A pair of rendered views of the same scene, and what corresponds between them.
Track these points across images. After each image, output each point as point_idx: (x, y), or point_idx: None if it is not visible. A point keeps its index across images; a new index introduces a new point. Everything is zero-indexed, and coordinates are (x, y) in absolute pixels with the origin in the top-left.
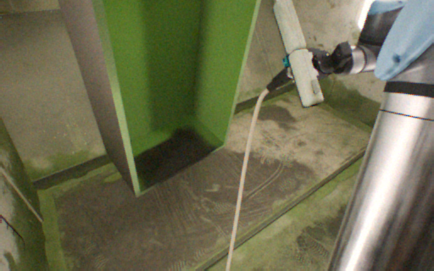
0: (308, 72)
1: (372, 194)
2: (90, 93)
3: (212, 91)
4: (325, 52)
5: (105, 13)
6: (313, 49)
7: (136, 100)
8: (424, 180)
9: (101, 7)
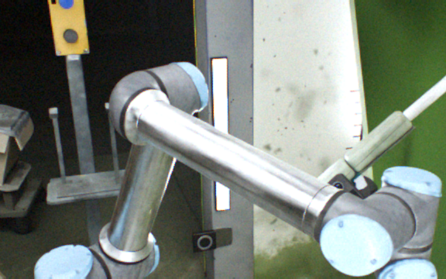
0: (319, 179)
1: None
2: (441, 160)
3: None
4: (368, 195)
5: (361, 69)
6: (370, 184)
7: None
8: None
9: (359, 63)
